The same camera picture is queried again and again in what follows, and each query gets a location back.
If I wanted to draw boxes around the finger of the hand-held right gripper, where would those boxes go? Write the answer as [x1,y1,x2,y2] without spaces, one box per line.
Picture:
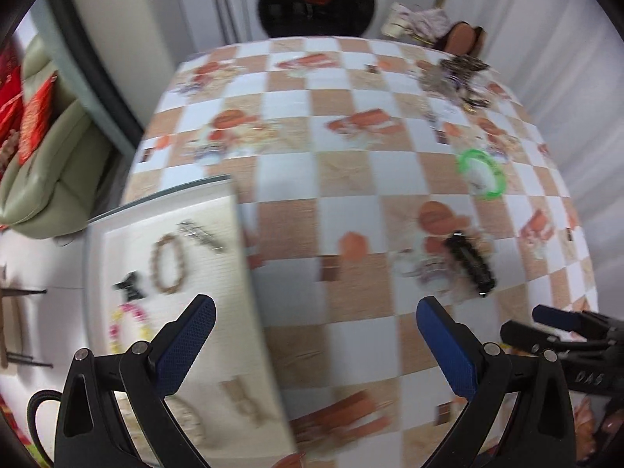
[499,320,610,353]
[532,304,624,347]

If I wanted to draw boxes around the red cushion with gold pattern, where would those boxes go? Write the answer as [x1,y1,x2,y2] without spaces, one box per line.
[19,70,57,167]

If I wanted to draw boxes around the white washing machine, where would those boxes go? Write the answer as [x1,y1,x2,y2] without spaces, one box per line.
[238,0,392,43]

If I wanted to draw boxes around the small black hair clip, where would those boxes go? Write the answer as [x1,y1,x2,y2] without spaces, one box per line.
[112,272,147,303]

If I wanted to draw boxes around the pale clothes on hanger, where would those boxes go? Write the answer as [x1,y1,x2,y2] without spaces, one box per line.
[382,2,450,43]

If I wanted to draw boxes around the wooden chair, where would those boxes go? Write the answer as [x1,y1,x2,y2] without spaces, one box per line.
[0,265,55,369]

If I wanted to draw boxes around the white curtain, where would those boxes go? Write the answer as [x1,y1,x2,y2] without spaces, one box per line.
[438,0,624,313]

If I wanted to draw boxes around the brown rope bracelet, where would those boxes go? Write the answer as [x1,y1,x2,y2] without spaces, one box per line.
[149,234,189,296]

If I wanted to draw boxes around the green plastic bracelet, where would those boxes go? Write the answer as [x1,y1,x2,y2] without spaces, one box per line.
[456,148,508,202]

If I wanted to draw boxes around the silver hair pin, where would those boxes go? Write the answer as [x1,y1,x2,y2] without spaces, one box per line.
[177,221,228,255]

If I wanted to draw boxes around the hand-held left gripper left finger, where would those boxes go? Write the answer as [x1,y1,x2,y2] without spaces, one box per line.
[53,294,218,468]

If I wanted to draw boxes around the black hair claw clip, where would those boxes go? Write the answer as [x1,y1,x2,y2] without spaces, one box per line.
[443,231,497,298]

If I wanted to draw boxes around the black cable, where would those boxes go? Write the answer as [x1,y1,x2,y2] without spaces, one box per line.
[26,389,62,468]

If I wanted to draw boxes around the metal keychain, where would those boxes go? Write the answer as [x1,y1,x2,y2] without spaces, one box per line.
[426,109,447,145]

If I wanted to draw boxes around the green leather sofa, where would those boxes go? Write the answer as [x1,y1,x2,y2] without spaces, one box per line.
[0,34,116,240]

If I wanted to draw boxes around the white tray with grey rim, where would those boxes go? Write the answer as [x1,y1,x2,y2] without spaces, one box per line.
[83,174,299,468]

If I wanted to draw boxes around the colourful bead bracelet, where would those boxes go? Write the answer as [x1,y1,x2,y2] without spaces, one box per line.
[108,301,150,355]

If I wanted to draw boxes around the leopard print scrunchie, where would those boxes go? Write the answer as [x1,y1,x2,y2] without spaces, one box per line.
[438,55,489,77]

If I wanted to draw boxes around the red cushion with white print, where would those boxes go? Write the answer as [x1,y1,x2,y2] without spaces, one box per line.
[0,43,25,133]

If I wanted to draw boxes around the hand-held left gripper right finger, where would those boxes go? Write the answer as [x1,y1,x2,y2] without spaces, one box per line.
[414,295,578,468]

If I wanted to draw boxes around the white cabinet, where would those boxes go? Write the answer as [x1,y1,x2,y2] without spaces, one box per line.
[65,0,197,65]

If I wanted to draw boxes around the mop with red handle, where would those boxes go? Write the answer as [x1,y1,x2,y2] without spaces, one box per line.
[187,0,241,46]

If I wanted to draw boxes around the checkered printed tablecloth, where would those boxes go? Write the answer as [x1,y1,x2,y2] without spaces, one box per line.
[119,36,601,468]

